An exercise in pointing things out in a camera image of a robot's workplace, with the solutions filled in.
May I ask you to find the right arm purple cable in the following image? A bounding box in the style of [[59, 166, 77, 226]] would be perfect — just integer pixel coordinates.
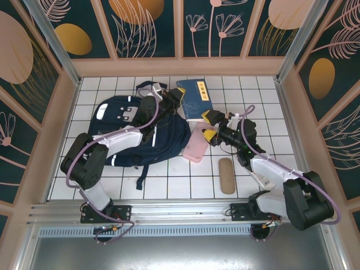
[[240, 104, 343, 242]]

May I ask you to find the pink pencil case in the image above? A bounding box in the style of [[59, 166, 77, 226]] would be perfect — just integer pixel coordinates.
[[182, 122, 210, 163]]

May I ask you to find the aluminium front rail frame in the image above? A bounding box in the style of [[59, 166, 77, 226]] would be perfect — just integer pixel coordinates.
[[26, 198, 334, 227]]

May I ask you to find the white packet red print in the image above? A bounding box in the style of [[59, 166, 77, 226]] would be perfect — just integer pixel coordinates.
[[251, 171, 276, 188]]

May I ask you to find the tan glasses case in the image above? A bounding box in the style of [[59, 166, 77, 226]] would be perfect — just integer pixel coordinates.
[[218, 157, 236, 195]]

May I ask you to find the navy blue student backpack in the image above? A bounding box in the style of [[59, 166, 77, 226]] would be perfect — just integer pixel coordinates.
[[87, 80, 192, 191]]

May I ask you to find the blue book four-character label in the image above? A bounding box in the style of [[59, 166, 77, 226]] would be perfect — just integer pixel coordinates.
[[175, 78, 214, 122]]

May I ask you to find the aluminium table side rail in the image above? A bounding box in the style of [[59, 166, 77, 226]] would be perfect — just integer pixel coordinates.
[[42, 78, 83, 203], [274, 78, 320, 200]]

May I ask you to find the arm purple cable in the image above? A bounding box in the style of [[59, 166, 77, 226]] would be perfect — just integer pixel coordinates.
[[65, 85, 161, 245], [240, 104, 343, 242]]

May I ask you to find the slotted grey cable duct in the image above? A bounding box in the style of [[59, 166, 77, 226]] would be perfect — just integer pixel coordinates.
[[38, 227, 254, 237]]

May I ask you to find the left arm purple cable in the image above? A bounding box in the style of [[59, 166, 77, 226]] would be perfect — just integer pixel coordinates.
[[65, 85, 161, 245]]

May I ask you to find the aluminium corner post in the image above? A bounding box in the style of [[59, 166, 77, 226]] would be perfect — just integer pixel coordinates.
[[275, 0, 337, 82], [24, 0, 82, 87]]

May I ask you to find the grey metal sheet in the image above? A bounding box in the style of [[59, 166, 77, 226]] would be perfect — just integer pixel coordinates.
[[28, 222, 340, 270]]

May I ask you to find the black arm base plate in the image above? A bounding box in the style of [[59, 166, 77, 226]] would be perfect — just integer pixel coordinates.
[[229, 202, 282, 223], [80, 205, 133, 224]]

